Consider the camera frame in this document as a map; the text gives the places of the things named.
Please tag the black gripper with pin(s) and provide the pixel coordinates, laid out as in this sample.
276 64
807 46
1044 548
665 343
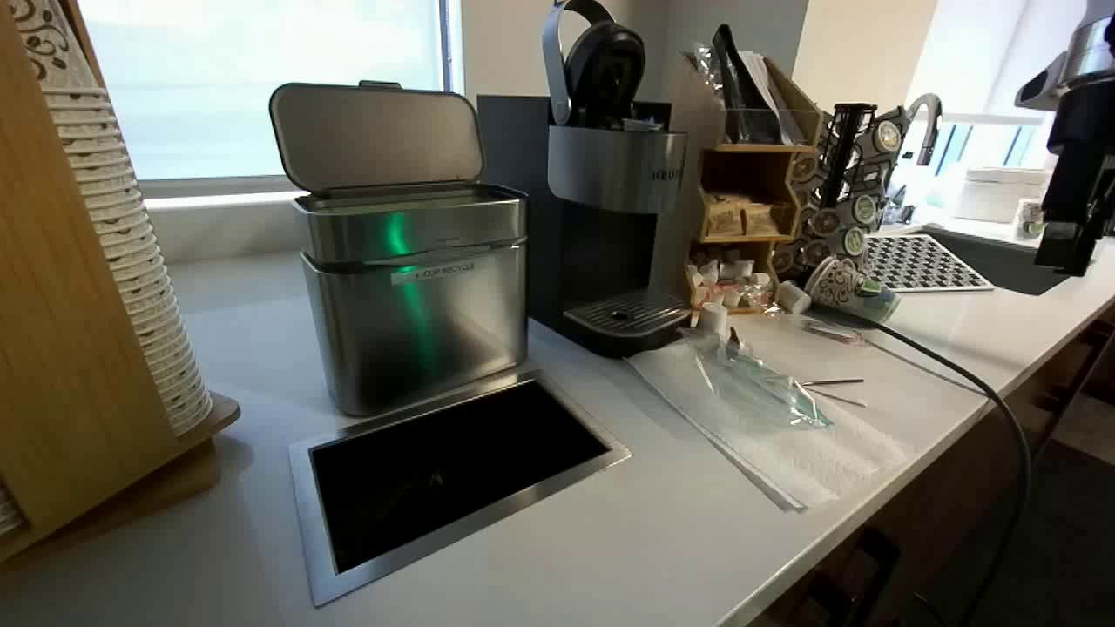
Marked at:
1081 192

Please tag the patterned paper cup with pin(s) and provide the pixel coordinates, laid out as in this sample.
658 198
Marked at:
833 284

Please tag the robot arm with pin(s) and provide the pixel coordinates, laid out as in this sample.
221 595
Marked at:
1090 58

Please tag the pile of creamer cups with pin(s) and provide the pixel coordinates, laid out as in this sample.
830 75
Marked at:
740 286

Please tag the stack of white paper cups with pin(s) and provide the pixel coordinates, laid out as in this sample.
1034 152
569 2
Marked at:
95 152

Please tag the chrome sink faucet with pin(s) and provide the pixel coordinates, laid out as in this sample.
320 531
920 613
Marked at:
920 122

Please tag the coffee pod carousel rack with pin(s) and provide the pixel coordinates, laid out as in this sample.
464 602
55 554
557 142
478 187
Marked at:
843 200

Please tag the wooden condiment organizer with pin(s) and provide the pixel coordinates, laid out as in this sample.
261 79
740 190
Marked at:
761 171

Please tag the thin stir stick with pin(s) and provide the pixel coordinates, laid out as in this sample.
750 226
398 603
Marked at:
837 382

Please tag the clear plastic wrapper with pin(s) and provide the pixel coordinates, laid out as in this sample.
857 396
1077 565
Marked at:
735 371

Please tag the black silver coffee machine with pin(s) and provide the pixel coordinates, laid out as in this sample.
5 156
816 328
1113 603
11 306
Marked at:
601 169

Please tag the stainless steel countertop bin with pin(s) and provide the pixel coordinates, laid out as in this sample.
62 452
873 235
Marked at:
418 270

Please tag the steel framed counter trash chute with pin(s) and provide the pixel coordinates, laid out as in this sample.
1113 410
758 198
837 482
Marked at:
386 496

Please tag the wooden cup dispenser stand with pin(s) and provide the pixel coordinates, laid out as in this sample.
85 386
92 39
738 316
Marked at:
85 439

